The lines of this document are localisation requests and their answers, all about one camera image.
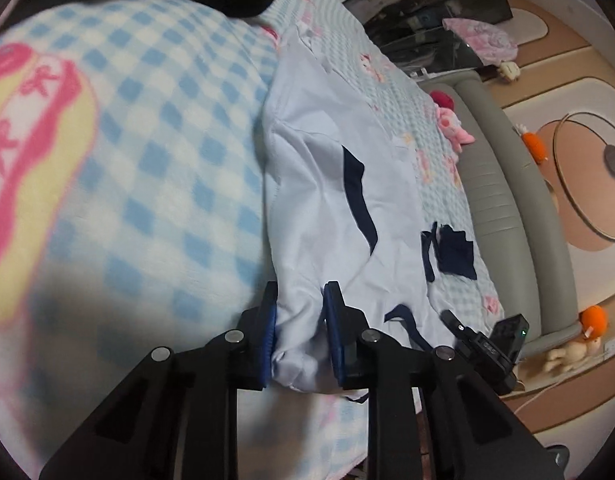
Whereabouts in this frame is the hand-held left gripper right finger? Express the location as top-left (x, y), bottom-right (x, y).
top-left (322, 281), bottom-right (571, 480)

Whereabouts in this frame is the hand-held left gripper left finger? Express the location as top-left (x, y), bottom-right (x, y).
top-left (39, 280), bottom-right (279, 480)

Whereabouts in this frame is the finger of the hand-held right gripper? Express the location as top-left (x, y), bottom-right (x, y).
top-left (440, 309), bottom-right (475, 347)

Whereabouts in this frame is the white shirt with navy trim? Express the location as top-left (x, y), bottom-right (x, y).
top-left (262, 35), bottom-right (455, 393)

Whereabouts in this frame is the navy cloth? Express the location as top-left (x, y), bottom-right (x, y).
top-left (434, 224), bottom-right (478, 281)

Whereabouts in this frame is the beige plush doll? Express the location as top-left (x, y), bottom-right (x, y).
top-left (542, 335), bottom-right (605, 376)

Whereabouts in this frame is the orange plush toy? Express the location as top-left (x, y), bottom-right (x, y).
top-left (577, 305), bottom-right (611, 343)
top-left (517, 125), bottom-right (551, 165)

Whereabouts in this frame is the grey padded bed headboard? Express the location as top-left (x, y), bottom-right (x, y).
top-left (430, 72), bottom-right (583, 356)

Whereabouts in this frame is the pink plush toy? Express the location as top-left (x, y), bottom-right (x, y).
top-left (435, 105), bottom-right (475, 153)

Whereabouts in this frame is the blue checked printed blanket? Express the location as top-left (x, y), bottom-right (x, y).
top-left (0, 0), bottom-right (505, 480)

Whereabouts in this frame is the pink printed cloth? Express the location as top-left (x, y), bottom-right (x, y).
top-left (442, 17), bottom-right (519, 63)

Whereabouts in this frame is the dark glass wardrobe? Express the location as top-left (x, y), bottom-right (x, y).
top-left (342, 0), bottom-right (513, 78)

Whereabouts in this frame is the round orange wall panel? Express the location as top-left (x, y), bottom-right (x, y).
top-left (542, 120), bottom-right (615, 253)

